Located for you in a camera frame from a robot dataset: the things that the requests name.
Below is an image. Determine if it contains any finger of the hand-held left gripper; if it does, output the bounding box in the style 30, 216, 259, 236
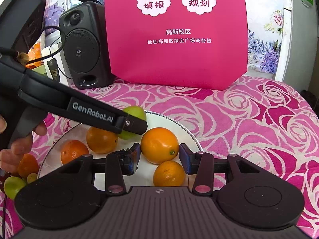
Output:
115, 115, 148, 135

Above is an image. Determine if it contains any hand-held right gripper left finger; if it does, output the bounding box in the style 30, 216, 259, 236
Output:
53, 142, 142, 196

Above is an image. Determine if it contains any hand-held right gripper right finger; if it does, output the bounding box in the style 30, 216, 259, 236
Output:
179, 143, 265, 196

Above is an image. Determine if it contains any oval green fruit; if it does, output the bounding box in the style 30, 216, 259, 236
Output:
118, 106, 147, 140

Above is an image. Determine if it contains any large orange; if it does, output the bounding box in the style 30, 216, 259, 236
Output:
141, 127, 180, 165

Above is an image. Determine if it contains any white plate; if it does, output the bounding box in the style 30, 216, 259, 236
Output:
37, 110, 204, 188

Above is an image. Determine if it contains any reddish orange tangerine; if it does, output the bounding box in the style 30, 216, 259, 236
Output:
60, 140, 90, 165

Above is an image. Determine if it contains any round green fruit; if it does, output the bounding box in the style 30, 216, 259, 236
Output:
3, 176, 27, 201

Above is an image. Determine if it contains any person's left hand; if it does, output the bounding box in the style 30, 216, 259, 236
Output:
0, 116, 48, 174

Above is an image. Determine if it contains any pale green box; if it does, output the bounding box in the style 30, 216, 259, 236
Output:
32, 65, 54, 79

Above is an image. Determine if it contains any white box with cup print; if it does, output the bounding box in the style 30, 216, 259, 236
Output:
40, 33, 69, 86

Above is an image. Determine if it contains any orange pack of paper cups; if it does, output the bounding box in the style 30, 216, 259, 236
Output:
27, 42, 48, 71

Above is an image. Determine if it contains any black speaker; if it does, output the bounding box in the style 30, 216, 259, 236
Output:
59, 1, 115, 90

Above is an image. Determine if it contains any pink rose print tablecloth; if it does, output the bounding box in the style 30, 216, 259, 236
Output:
0, 75, 319, 229

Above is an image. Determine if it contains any purple bedding poster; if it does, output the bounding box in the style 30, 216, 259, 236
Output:
43, 0, 67, 38

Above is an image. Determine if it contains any dark bin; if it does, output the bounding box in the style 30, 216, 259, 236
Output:
302, 90, 317, 110

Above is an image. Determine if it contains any black speaker cable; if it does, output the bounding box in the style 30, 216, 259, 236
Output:
40, 26, 73, 80

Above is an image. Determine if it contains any floral wall sheet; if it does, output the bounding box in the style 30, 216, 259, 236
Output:
245, 0, 286, 74

